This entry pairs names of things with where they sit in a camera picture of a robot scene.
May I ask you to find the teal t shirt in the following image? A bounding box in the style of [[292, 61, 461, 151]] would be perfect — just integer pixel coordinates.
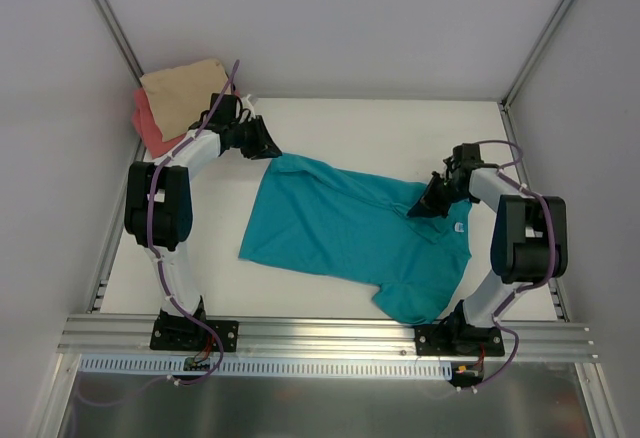
[[239, 154, 471, 325]]

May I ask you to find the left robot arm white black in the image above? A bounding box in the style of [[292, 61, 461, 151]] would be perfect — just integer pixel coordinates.
[[124, 93, 281, 351]]

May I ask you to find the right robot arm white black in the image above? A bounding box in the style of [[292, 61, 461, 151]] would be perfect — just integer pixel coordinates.
[[407, 142, 568, 357]]

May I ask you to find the beige folded t shirt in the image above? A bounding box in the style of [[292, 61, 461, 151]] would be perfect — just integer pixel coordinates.
[[141, 58, 228, 142]]

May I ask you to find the pink folded t shirt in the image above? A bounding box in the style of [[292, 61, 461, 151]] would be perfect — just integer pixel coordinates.
[[132, 88, 185, 159]]

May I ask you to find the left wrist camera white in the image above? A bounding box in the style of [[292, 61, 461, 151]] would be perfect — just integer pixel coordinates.
[[240, 94, 257, 116]]

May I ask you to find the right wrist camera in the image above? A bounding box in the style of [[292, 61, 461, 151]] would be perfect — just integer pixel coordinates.
[[444, 143, 498, 176]]

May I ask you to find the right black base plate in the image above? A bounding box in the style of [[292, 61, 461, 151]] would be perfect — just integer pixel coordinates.
[[414, 324, 505, 357]]

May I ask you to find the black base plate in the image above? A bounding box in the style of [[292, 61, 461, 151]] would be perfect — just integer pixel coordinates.
[[149, 315, 239, 353], [414, 324, 505, 357]]

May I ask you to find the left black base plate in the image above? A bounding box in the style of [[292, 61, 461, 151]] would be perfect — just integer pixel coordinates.
[[149, 315, 239, 353]]

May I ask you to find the left aluminium frame post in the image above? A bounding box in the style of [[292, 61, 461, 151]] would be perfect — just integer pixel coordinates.
[[91, 0, 143, 84]]

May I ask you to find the aluminium frame post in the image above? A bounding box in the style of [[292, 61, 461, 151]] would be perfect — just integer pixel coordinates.
[[500, 0, 578, 112], [91, 0, 143, 84]]

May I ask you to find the aluminium mounting rail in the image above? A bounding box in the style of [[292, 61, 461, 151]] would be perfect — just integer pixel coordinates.
[[57, 313, 600, 363]]

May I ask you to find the white slotted cable duct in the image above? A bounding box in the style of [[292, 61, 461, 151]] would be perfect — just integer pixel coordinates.
[[79, 354, 452, 381]]

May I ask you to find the right aluminium frame post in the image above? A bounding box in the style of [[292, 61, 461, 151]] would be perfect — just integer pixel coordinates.
[[500, 0, 578, 112]]

